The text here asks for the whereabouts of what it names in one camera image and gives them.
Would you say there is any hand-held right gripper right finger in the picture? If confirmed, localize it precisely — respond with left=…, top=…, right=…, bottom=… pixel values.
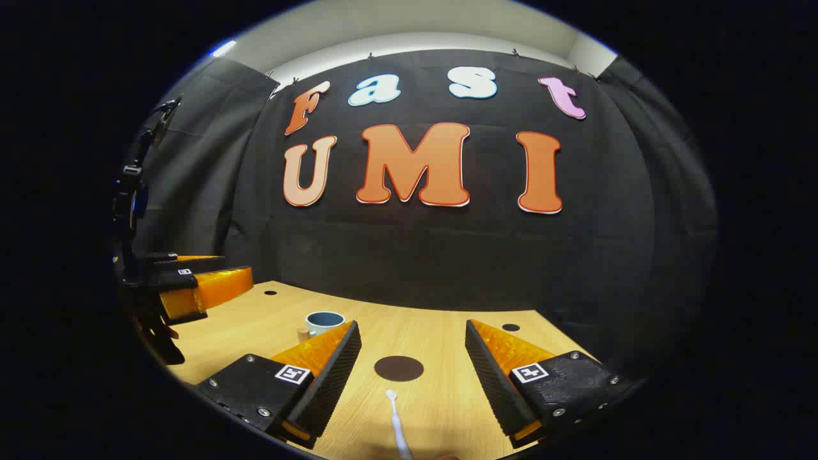
left=465, top=319, right=641, bottom=449

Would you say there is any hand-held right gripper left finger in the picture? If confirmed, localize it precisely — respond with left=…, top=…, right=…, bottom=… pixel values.
left=197, top=321, right=362, bottom=449

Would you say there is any white cup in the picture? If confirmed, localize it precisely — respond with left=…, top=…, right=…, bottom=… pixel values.
left=305, top=311, right=346, bottom=338

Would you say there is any dark brown round coaster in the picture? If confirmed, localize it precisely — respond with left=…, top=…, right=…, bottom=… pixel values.
left=374, top=356, right=425, bottom=383

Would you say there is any white toothbrush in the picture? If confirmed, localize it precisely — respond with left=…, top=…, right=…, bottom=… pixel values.
left=385, top=390, right=414, bottom=460

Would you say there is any wooden desktop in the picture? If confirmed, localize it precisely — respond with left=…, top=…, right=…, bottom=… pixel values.
left=163, top=280, right=598, bottom=460

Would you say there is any black backdrop cloth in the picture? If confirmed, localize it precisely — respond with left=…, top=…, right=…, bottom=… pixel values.
left=125, top=48, right=720, bottom=384

